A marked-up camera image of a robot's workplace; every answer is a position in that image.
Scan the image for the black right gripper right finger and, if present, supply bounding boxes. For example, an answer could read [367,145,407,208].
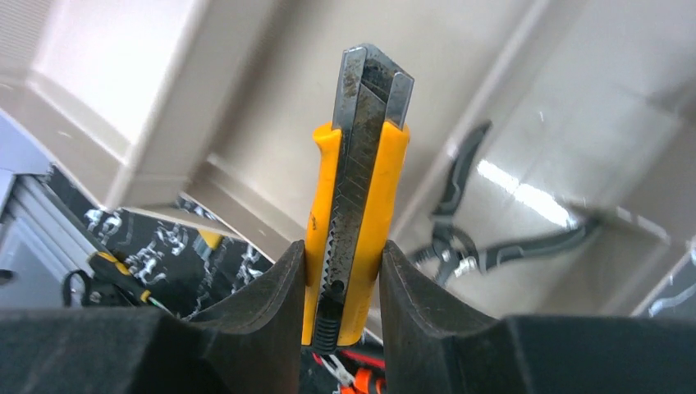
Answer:
[379,241,695,393]

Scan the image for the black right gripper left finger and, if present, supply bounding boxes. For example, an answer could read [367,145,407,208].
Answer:
[1,241,305,393]

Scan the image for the orange black needle nose pliers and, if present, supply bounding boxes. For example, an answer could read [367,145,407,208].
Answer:
[312,350,388,394]

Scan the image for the black yellow screwdriver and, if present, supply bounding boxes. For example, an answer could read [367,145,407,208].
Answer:
[88,251,172,314]

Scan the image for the yellow utility knife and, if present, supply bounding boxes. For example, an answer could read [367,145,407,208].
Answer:
[301,44,414,355]

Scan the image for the yellow hex key set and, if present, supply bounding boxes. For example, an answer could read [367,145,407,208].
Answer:
[193,230,223,261]

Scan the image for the translucent beige tool box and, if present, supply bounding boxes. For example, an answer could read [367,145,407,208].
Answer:
[1,1,695,317]

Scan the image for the grey black pruning pliers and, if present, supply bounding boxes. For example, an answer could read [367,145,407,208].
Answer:
[407,120,602,287]

